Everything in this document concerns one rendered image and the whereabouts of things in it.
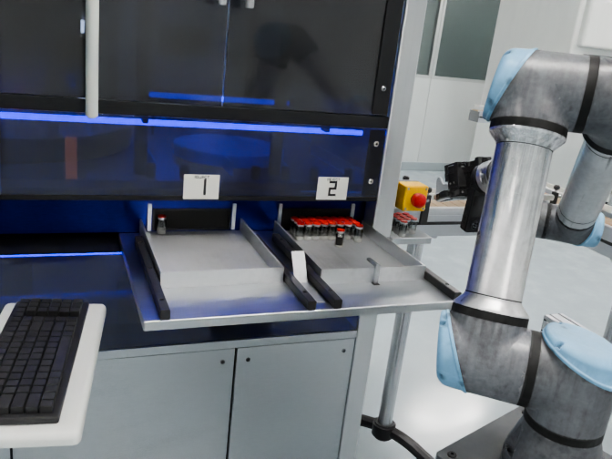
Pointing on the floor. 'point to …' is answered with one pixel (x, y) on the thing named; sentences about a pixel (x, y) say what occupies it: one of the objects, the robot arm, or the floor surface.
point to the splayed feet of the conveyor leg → (394, 436)
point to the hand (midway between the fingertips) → (438, 200)
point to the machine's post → (384, 206)
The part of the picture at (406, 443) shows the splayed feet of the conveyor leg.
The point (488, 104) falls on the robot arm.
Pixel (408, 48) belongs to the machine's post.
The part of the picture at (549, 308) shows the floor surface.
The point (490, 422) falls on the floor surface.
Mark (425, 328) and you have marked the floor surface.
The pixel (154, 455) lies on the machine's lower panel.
